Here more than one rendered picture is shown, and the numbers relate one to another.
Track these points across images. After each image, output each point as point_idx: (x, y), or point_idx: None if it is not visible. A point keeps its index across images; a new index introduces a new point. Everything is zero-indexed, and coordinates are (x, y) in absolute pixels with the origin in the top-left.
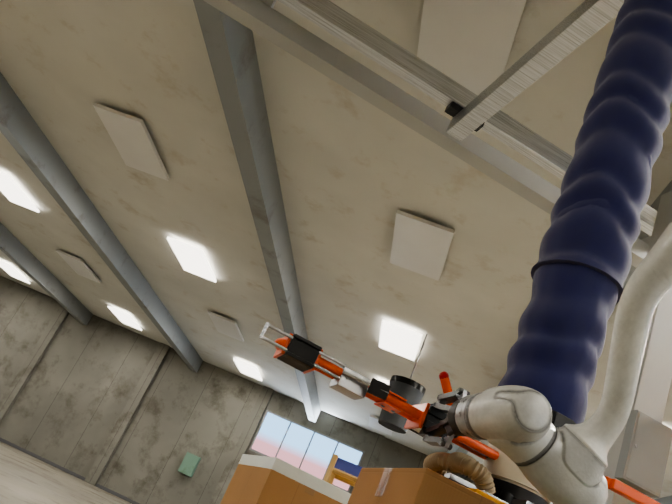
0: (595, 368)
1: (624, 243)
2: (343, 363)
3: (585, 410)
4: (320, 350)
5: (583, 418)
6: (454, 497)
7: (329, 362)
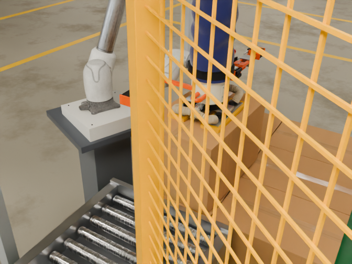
0: (190, 32)
1: None
2: (244, 53)
3: (189, 55)
4: (247, 50)
5: (190, 59)
6: None
7: (247, 53)
